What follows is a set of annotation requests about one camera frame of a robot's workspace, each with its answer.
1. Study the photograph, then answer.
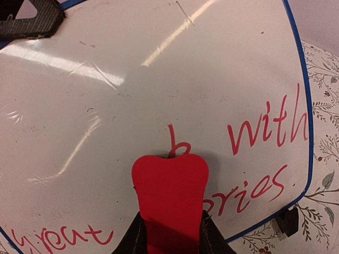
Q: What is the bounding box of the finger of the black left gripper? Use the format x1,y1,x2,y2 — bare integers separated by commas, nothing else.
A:
1,0,65,40

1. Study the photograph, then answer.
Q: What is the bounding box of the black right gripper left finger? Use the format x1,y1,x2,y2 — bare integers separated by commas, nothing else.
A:
112,212,147,254

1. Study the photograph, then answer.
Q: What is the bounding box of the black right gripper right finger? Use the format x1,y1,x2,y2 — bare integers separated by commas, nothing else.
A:
199,210,236,254

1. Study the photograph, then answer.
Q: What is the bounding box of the red whiteboard eraser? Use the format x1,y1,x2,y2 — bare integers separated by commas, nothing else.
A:
132,154,209,253

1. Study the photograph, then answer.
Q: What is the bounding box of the blue framed whiteboard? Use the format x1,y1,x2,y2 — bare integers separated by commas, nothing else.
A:
1,1,314,253

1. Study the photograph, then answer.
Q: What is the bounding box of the floral patterned table mat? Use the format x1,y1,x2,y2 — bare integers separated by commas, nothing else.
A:
230,42,338,253

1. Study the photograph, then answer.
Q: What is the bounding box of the wire whiteboard stand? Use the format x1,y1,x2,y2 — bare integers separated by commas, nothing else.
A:
273,204,299,237

